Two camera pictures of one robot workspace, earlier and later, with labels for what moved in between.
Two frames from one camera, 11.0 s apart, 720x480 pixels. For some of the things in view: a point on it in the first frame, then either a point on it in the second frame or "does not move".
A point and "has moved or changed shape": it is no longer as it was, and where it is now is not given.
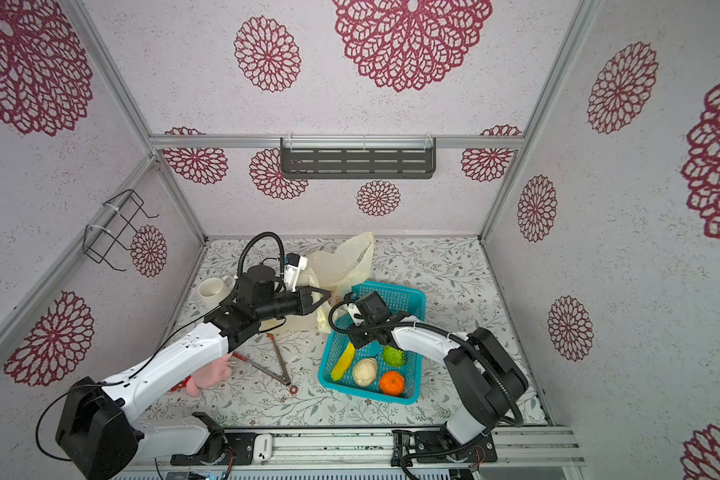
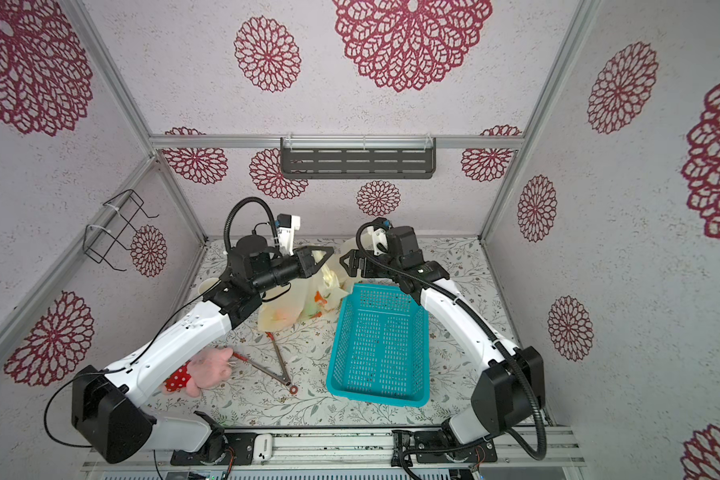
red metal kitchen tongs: [284, 380] does not move
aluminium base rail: [448, 452] does not move
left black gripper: [304, 294] -> [305, 261]
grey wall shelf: [358, 157] does not move
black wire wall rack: [98, 240] does not move
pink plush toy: [210, 376] does not move
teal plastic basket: [383, 371] does not move
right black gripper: [352, 330] -> [359, 255]
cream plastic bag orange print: [336, 272] has moved or changed shape
